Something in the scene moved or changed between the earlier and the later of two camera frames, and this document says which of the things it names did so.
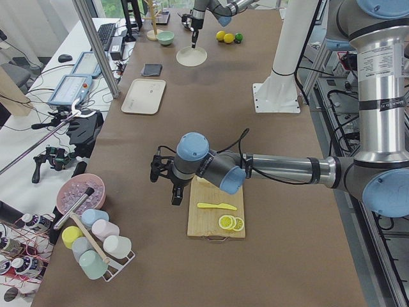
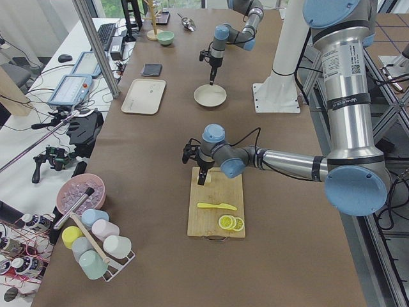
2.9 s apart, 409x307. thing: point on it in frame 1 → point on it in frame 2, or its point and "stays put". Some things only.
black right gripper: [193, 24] → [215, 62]
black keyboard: [105, 33] stays put
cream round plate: [192, 57] → [209, 95]
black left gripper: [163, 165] → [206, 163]
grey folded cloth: [152, 70] stays put
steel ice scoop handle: [88, 192] stays put
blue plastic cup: [89, 216] stays put
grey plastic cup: [80, 244] stays put
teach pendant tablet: [70, 89] stays put
